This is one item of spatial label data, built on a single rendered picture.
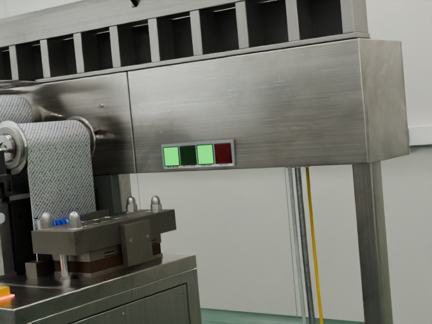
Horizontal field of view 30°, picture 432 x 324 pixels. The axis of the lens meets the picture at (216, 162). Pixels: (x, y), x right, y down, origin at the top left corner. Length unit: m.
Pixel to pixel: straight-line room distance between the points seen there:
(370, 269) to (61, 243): 0.81
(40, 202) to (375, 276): 0.92
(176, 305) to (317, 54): 0.79
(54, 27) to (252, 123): 0.79
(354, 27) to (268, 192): 3.01
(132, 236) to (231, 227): 2.94
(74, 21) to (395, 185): 2.45
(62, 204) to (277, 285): 2.84
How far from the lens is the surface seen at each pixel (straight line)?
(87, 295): 2.01
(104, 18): 2.44
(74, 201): 2.32
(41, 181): 2.24
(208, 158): 2.19
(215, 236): 5.17
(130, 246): 2.17
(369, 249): 2.16
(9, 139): 2.22
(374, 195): 2.14
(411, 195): 4.47
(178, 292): 2.27
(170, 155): 2.27
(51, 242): 2.12
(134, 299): 2.13
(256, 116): 2.10
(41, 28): 2.64
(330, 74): 1.99
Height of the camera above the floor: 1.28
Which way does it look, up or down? 3 degrees down
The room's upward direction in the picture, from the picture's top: 5 degrees counter-clockwise
